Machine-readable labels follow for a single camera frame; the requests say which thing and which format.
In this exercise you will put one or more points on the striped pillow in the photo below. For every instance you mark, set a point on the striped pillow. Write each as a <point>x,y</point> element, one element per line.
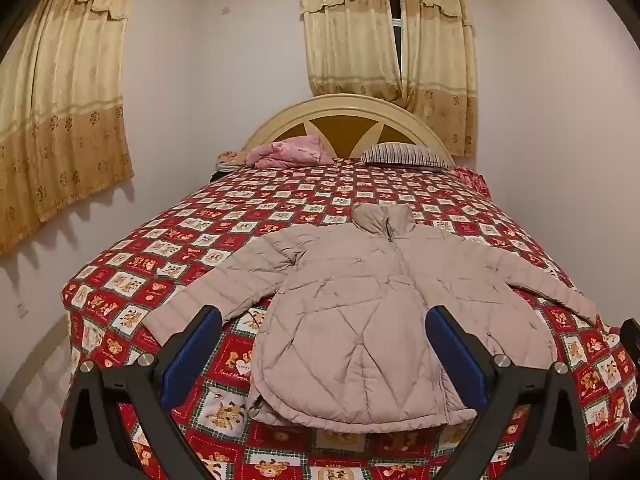
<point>405,156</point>

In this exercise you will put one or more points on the cream arched headboard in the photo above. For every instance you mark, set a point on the cream arched headboard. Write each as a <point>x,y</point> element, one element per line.
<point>345,127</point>

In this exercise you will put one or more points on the red ruffled cloth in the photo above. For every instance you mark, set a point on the red ruffled cloth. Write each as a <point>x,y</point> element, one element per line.
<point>472,177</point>

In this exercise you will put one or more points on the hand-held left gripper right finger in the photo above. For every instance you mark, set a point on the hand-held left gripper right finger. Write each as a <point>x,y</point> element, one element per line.
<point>457,360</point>

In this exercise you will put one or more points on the folded patterned cloth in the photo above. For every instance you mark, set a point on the folded patterned cloth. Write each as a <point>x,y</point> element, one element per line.
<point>231,159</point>

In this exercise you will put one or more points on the wide yellow curtain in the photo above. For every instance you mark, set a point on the wide yellow curtain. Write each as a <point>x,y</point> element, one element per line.
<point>60,110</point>

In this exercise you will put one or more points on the pink floral quilt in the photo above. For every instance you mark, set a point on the pink floral quilt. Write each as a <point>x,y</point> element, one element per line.
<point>295,152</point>

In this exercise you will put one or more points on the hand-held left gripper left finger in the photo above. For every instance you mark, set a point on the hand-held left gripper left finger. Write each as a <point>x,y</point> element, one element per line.
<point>192,355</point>

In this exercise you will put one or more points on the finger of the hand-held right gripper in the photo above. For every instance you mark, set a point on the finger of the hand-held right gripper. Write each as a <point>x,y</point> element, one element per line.
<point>631,340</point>

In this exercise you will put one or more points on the yellow curtain panel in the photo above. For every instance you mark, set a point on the yellow curtain panel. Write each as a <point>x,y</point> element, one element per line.
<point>350,35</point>
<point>440,60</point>

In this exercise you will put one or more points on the beige puffer jacket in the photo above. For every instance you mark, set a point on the beige puffer jacket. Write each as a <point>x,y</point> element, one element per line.
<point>350,310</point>

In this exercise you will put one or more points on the red bear-print bedspread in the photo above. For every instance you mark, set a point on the red bear-print bedspread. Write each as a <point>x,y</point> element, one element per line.
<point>200,220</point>

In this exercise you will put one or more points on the window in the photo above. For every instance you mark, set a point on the window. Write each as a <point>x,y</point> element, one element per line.
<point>397,35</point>

